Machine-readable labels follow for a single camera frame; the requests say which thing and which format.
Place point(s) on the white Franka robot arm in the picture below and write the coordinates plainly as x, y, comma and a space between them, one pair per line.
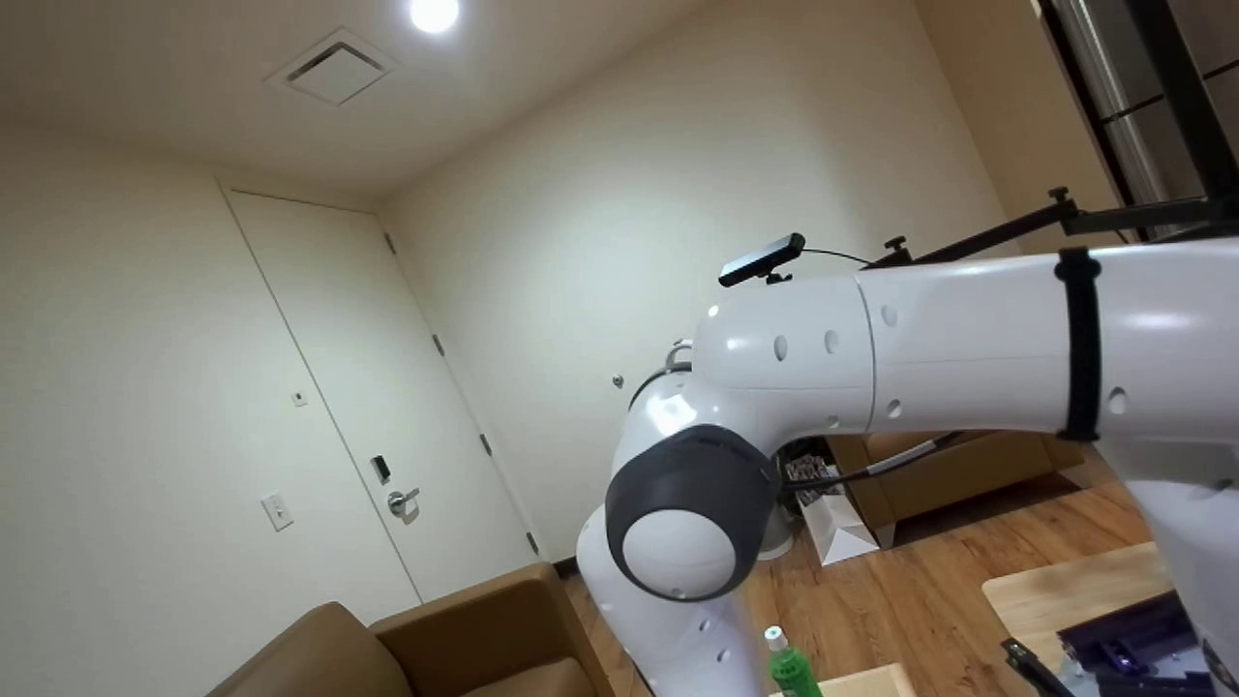
971, 348

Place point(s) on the white paper bag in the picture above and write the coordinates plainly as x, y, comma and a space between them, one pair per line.
838, 524

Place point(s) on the black door lock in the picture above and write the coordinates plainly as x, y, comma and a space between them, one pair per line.
381, 471

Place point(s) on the white room door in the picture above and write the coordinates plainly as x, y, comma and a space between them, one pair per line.
350, 387

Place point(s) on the tan leather armchair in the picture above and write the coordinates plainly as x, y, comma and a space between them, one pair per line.
468, 640

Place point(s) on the green plastic bottle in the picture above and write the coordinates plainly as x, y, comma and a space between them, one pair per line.
793, 671

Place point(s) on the brown leather sofa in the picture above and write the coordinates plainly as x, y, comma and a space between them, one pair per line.
980, 471

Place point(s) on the round ceiling light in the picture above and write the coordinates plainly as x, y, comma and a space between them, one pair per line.
435, 12

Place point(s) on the white ceiling vent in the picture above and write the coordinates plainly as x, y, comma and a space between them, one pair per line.
336, 70

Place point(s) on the light wooden side table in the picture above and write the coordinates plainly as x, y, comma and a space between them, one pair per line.
1058, 585

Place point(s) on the black clamp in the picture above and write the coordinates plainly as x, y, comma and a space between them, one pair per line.
1030, 667

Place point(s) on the dark blue box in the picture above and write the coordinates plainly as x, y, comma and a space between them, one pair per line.
1135, 644

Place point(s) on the black stereo camera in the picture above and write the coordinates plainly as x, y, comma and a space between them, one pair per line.
761, 257

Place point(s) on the white light switch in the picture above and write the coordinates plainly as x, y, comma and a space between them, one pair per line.
277, 512

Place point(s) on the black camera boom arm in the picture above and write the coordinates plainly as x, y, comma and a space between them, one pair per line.
1135, 219

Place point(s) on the dark window frame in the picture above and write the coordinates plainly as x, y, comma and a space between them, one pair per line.
1188, 92

